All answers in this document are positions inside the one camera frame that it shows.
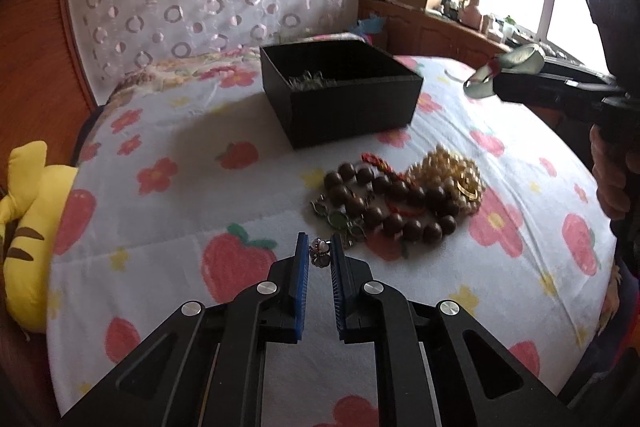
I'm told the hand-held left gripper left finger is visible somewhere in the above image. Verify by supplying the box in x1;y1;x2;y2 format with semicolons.
60;232;311;427

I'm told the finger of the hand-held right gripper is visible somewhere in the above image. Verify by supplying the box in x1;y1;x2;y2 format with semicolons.
542;58;619;88
494;72;627;118

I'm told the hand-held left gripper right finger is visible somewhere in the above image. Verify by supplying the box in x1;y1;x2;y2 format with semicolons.
329;235;596;427

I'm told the green jade bangle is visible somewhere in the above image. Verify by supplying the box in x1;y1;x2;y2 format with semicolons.
463;43;546;100

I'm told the small silver ring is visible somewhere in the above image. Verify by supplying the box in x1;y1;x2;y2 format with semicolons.
309;238;332;268

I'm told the green pendant silver chain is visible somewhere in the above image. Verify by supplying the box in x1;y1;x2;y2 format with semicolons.
309;196;369;251

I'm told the dark wooden bead bracelet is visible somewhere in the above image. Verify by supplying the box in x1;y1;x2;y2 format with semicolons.
323;161;459;244

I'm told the yellow bead necklace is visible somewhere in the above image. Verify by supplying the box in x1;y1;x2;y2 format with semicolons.
407;145;487;216

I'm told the red braided cord bracelet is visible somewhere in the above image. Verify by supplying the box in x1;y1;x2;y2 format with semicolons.
360;151;427;219

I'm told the black cardboard box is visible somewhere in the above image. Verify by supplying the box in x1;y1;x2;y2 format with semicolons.
259;39;425;150

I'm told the person's right hand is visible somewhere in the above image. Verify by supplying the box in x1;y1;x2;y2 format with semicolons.
589;126;640;222

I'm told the wooden side cabinet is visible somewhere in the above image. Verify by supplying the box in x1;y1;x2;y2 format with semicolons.
357;0;502;68

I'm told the strawberry print bedsheet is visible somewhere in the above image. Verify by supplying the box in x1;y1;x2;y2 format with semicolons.
45;49;622;427

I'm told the blue bag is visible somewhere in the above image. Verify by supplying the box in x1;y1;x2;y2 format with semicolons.
349;16;389;38

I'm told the floral blanket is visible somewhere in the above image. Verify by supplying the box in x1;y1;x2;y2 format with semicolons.
114;33;352;94

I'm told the yellow plush toy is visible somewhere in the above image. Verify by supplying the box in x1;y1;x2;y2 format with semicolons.
0;140;79;334

